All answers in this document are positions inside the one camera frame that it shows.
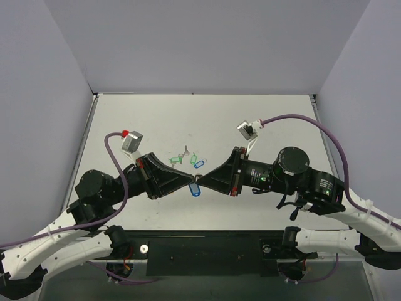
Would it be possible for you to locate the blue key tag with ring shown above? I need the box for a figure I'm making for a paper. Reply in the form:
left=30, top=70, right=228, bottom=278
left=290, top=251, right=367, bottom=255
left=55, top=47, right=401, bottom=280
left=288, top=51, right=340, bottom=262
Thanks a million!
left=189, top=182, right=201, bottom=197

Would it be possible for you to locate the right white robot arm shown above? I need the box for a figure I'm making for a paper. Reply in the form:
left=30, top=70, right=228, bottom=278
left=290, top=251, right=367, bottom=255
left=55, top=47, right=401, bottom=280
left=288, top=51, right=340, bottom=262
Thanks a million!
left=195, top=147, right=400, bottom=270

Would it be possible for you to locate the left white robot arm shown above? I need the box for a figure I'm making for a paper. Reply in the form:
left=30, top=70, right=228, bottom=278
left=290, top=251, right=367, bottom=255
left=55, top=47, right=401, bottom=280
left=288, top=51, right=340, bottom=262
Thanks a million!
left=1, top=153, right=195, bottom=300

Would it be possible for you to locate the green key tag left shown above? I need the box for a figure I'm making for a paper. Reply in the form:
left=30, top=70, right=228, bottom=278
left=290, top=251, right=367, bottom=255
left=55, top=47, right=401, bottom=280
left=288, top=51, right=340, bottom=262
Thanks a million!
left=169, top=153, right=184, bottom=167

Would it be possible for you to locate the green key tag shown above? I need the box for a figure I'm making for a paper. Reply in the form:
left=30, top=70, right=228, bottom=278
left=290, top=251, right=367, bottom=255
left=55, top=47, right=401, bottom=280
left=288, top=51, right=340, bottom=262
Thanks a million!
left=169, top=153, right=184, bottom=167
left=190, top=153, right=197, bottom=165

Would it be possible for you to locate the blue key tag upper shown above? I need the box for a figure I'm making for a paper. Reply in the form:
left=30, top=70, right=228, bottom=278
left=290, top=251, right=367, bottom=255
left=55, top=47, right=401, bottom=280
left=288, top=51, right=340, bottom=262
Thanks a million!
left=194, top=160, right=205, bottom=169

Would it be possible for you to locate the green key tag right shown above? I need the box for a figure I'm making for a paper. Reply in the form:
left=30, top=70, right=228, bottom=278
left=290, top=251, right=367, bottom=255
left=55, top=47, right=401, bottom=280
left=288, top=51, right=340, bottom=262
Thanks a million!
left=190, top=153, right=197, bottom=165

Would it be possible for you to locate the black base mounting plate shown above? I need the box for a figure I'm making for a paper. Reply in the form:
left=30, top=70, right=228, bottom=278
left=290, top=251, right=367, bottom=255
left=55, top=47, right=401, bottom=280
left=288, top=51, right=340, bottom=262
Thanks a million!
left=106, top=230, right=317, bottom=277

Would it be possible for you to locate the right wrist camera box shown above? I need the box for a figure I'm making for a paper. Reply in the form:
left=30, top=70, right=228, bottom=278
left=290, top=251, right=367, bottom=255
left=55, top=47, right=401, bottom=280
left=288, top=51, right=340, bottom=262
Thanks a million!
left=237, top=119, right=264, bottom=156

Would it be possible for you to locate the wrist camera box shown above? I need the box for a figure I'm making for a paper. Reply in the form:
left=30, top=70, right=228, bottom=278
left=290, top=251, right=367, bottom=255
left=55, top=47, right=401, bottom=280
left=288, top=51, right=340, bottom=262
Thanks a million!
left=237, top=119, right=264, bottom=156
left=121, top=130, right=143, bottom=162

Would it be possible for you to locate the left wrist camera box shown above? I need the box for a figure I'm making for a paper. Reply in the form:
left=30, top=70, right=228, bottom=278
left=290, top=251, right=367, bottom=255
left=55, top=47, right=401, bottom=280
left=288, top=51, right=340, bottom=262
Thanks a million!
left=121, top=130, right=143, bottom=162

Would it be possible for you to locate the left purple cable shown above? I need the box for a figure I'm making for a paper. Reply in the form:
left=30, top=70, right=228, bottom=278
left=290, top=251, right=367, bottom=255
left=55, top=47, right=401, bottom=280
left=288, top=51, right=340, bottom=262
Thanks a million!
left=0, top=129, right=160, bottom=285

